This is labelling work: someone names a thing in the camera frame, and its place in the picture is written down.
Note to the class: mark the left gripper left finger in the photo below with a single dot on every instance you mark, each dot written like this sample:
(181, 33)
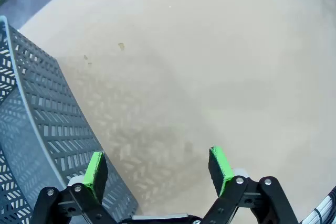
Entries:
(97, 174)

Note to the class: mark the grey plastic lattice basket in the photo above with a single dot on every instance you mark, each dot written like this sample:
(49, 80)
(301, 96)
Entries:
(52, 98)

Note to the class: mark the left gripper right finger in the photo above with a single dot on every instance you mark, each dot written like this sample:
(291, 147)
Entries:
(220, 171)

